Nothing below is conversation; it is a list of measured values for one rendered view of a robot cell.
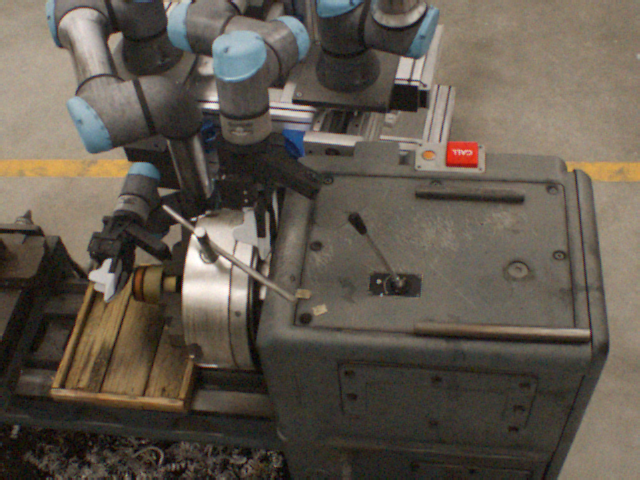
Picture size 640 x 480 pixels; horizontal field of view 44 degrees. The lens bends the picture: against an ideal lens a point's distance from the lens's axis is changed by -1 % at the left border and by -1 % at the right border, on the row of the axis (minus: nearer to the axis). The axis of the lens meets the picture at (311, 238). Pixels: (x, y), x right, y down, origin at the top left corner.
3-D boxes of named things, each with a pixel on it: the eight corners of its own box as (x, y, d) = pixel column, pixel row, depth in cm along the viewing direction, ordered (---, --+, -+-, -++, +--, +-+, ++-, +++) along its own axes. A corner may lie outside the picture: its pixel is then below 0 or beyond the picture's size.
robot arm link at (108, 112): (115, 18, 194) (161, 147, 157) (55, 35, 191) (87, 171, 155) (100, -27, 185) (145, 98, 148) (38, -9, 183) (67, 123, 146)
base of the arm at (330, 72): (323, 49, 195) (320, 15, 187) (385, 54, 191) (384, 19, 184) (309, 89, 186) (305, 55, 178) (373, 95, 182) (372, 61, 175)
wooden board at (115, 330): (220, 277, 191) (217, 266, 188) (187, 414, 169) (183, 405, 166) (102, 269, 196) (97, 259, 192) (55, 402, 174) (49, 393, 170)
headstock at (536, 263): (560, 269, 184) (591, 149, 154) (573, 464, 155) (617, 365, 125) (307, 255, 193) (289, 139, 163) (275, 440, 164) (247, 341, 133)
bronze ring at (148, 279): (181, 254, 163) (138, 252, 164) (170, 291, 157) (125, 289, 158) (190, 281, 170) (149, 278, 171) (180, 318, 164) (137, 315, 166)
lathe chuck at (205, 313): (271, 257, 183) (246, 182, 155) (250, 390, 168) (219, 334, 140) (232, 254, 184) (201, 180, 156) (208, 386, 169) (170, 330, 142)
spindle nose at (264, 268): (293, 269, 175) (279, 221, 156) (280, 360, 165) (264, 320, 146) (279, 268, 175) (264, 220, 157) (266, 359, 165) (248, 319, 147)
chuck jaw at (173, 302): (214, 292, 158) (200, 341, 150) (218, 308, 162) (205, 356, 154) (161, 289, 160) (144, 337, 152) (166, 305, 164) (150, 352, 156)
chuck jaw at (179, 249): (222, 270, 164) (221, 214, 160) (216, 278, 159) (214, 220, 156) (170, 267, 165) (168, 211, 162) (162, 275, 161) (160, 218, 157)
